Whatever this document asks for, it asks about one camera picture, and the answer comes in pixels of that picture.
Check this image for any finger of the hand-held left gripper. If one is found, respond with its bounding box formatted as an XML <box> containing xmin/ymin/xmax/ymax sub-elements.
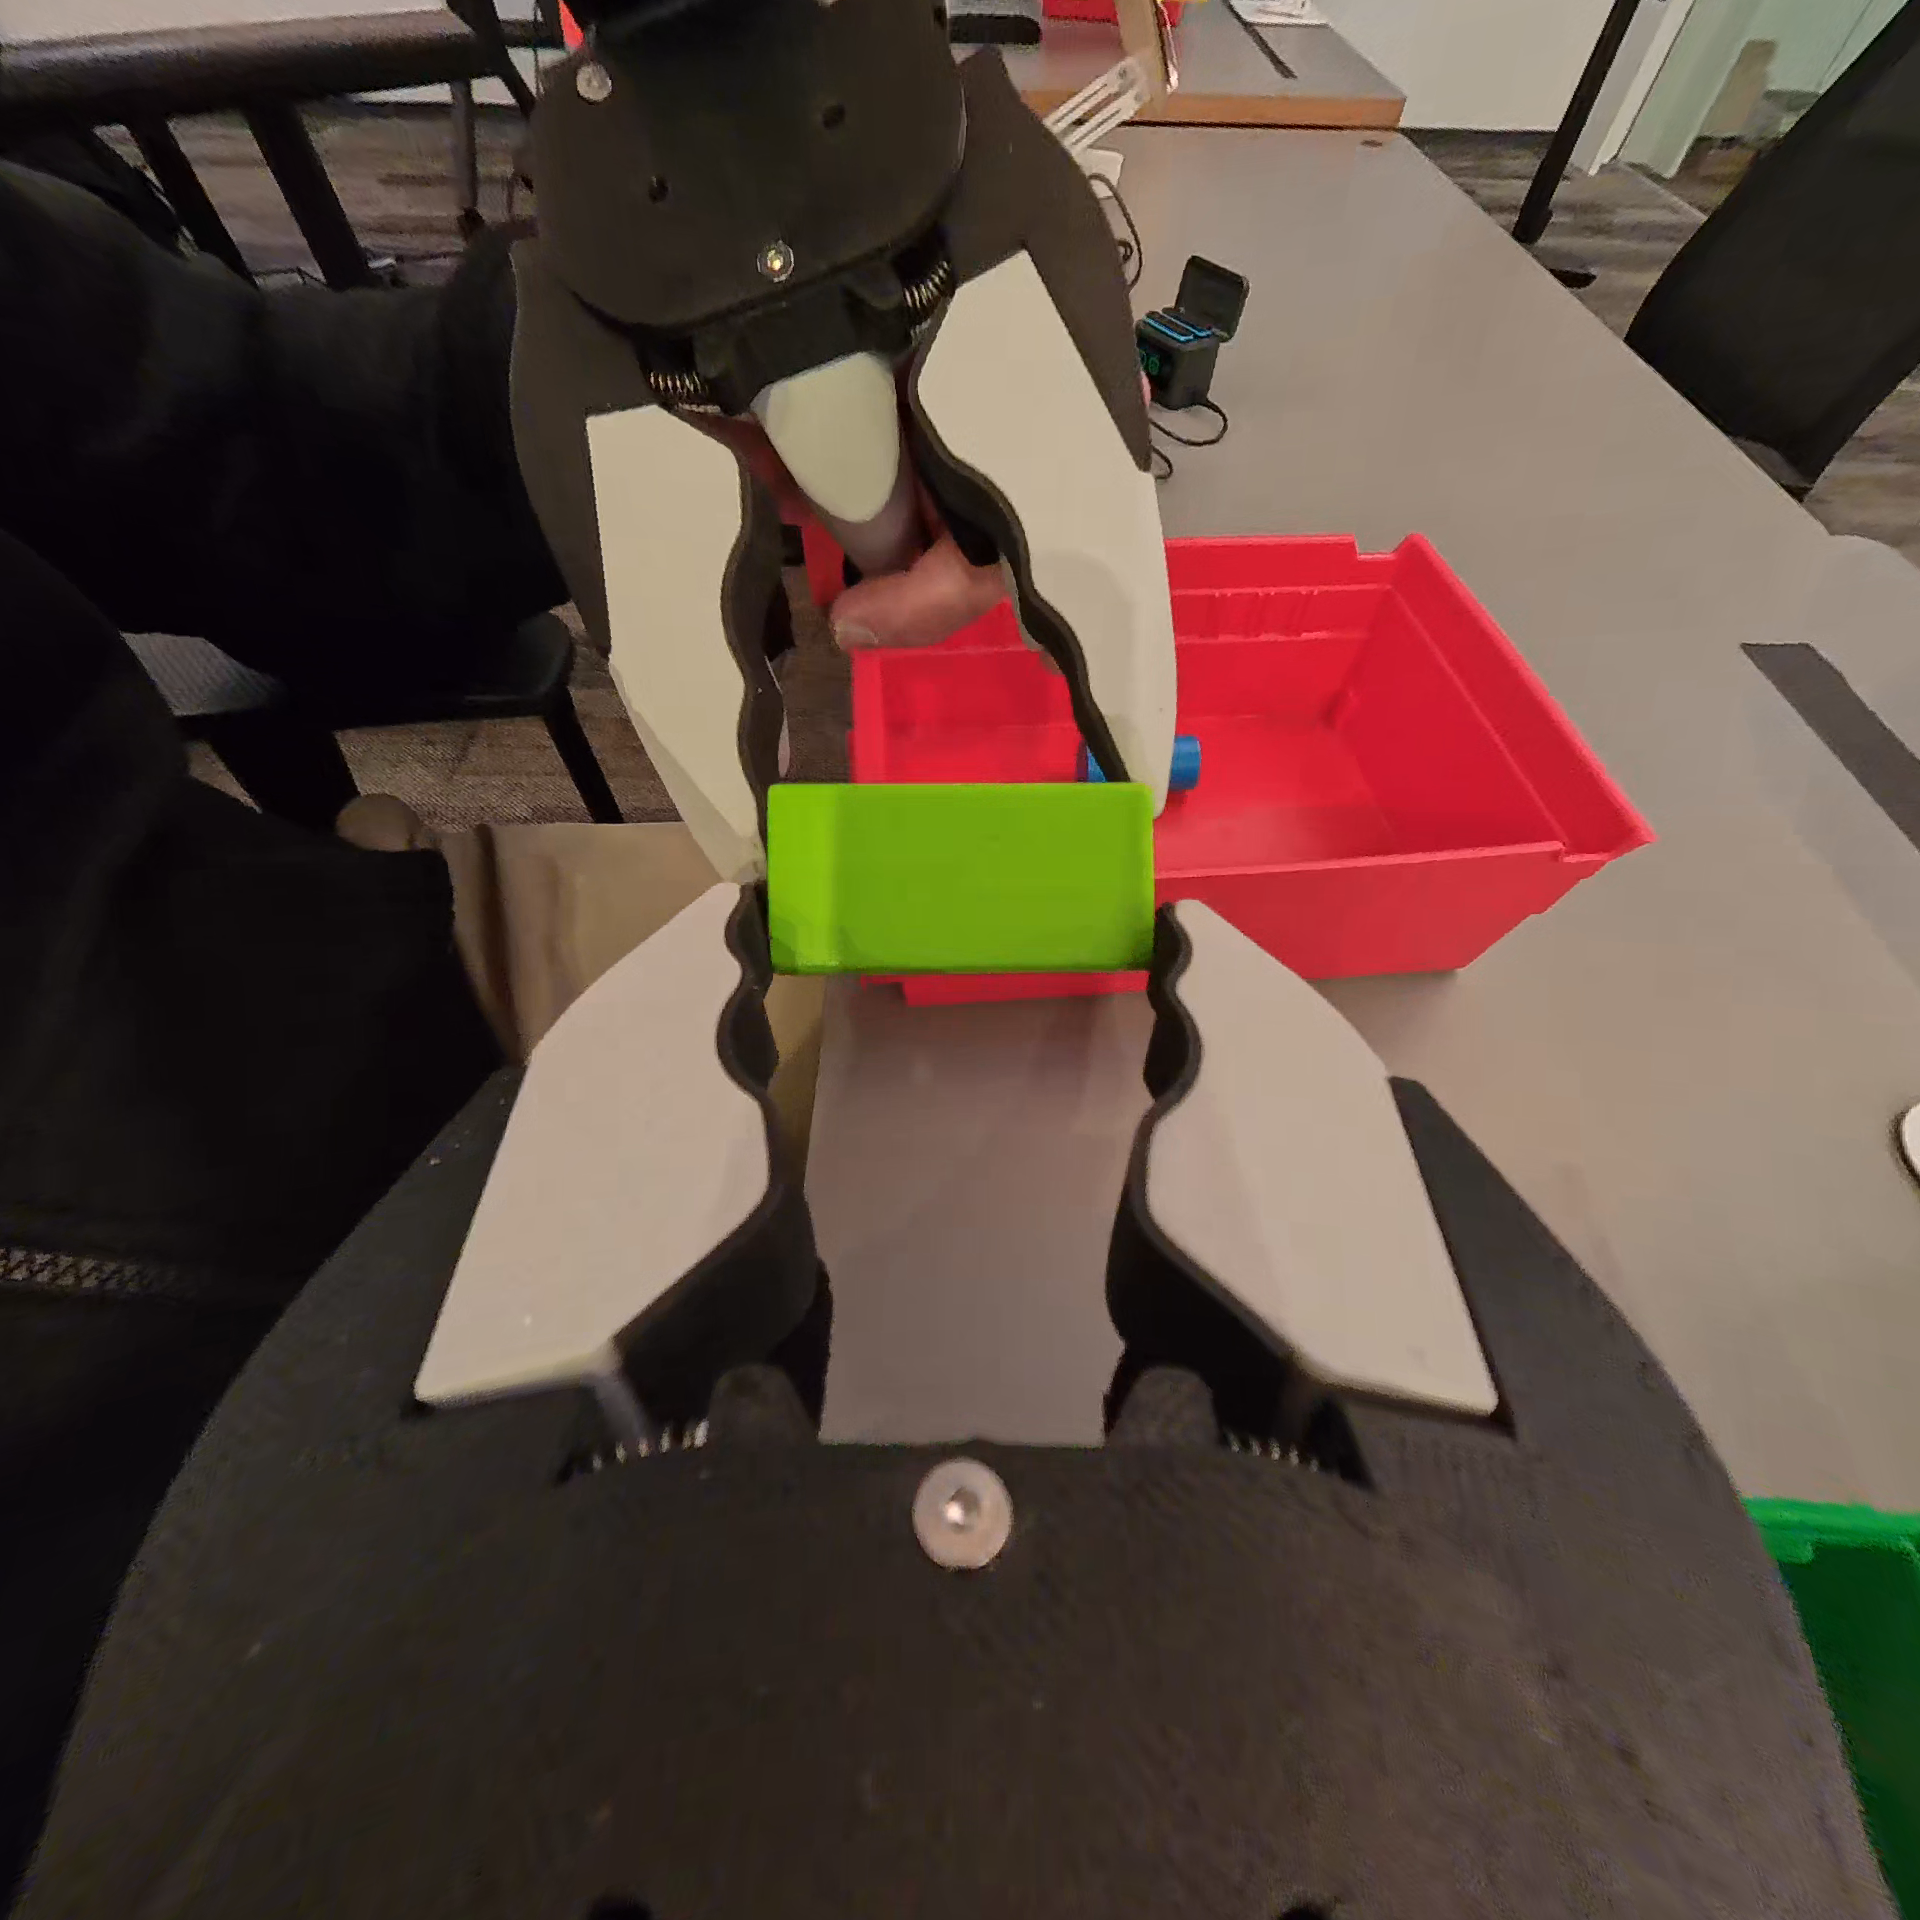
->
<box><xmin>582</xmin><ymin>407</ymin><xmax>794</xmax><ymax>887</ymax></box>
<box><xmin>905</xmin><ymin>249</ymin><xmax>1175</xmax><ymax>824</ymax></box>

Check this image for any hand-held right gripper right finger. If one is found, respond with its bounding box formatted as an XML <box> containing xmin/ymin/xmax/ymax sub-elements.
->
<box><xmin>1103</xmin><ymin>896</ymin><xmax>1502</xmax><ymax>1419</ymax></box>

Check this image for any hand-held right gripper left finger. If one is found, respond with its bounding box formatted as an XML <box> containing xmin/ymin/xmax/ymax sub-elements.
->
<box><xmin>411</xmin><ymin>881</ymin><xmax>829</xmax><ymax>1446</ymax></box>

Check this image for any blue wooden cylinder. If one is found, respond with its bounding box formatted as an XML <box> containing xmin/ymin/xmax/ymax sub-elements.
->
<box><xmin>1079</xmin><ymin>732</ymin><xmax>1205</xmax><ymax>791</ymax></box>

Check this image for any red plastic bin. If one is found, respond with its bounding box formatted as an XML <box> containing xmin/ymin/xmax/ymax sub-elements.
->
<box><xmin>801</xmin><ymin>515</ymin><xmax>1659</xmax><ymax>1008</ymax></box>

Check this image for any lime green rectangular block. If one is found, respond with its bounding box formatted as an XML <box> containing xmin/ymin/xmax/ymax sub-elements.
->
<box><xmin>764</xmin><ymin>779</ymin><xmax>1159</xmax><ymax>979</ymax></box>

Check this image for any green plastic bin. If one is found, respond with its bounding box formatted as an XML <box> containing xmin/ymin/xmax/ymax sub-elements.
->
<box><xmin>1745</xmin><ymin>1494</ymin><xmax>1920</xmax><ymax>1920</ymax></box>

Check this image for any person's left forearm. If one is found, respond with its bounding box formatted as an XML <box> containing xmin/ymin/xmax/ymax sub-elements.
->
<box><xmin>0</xmin><ymin>155</ymin><xmax>602</xmax><ymax>661</ymax></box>

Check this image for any person's left hand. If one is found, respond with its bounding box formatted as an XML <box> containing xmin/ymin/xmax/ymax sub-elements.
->
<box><xmin>828</xmin><ymin>539</ymin><xmax>1019</xmax><ymax>651</ymax></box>

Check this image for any black charging case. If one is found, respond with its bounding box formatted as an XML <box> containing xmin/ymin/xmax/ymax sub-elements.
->
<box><xmin>1133</xmin><ymin>253</ymin><xmax>1251</xmax><ymax>410</ymax></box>

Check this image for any white stand with clear arms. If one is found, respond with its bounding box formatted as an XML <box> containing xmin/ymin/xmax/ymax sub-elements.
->
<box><xmin>1037</xmin><ymin>59</ymin><xmax>1175</xmax><ymax>198</ymax></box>

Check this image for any light wooden table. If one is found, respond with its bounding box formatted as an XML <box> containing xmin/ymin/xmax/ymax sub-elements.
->
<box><xmin>959</xmin><ymin>0</ymin><xmax>1407</xmax><ymax>131</ymax></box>

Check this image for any black metal pole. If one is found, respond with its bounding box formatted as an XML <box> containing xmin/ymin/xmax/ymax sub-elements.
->
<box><xmin>1512</xmin><ymin>0</ymin><xmax>1643</xmax><ymax>287</ymax></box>

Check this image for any black mesh chair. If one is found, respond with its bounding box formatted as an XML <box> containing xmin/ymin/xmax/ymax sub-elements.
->
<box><xmin>1626</xmin><ymin>0</ymin><xmax>1920</xmax><ymax>497</ymax></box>

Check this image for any black cable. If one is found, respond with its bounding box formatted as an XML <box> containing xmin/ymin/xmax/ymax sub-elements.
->
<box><xmin>1146</xmin><ymin>392</ymin><xmax>1235</xmax><ymax>486</ymax></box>

